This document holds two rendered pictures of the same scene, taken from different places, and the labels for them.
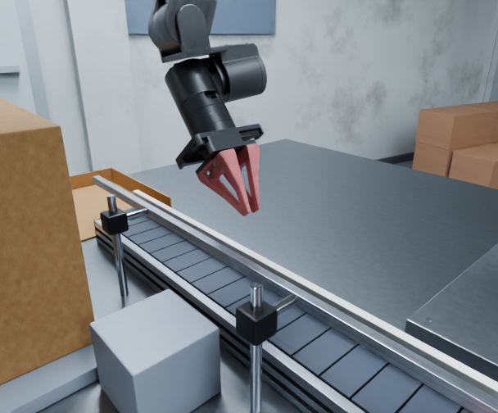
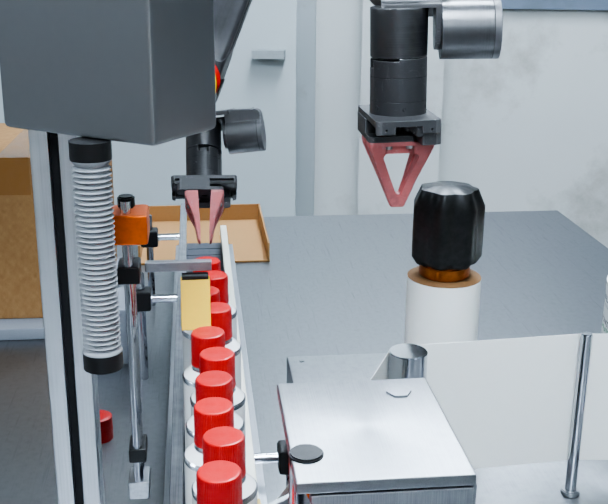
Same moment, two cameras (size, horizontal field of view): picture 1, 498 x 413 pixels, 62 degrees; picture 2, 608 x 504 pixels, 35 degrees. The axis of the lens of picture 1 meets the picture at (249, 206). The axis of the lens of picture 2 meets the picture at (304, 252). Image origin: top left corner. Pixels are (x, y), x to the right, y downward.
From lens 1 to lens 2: 1.15 m
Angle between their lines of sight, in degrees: 33
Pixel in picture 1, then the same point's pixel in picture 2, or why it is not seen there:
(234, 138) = (202, 183)
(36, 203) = not seen: hidden behind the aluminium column
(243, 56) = (245, 118)
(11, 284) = not seen: hidden behind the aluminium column
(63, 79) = (344, 71)
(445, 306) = (330, 360)
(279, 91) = not seen: outside the picture
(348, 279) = (334, 345)
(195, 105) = (189, 154)
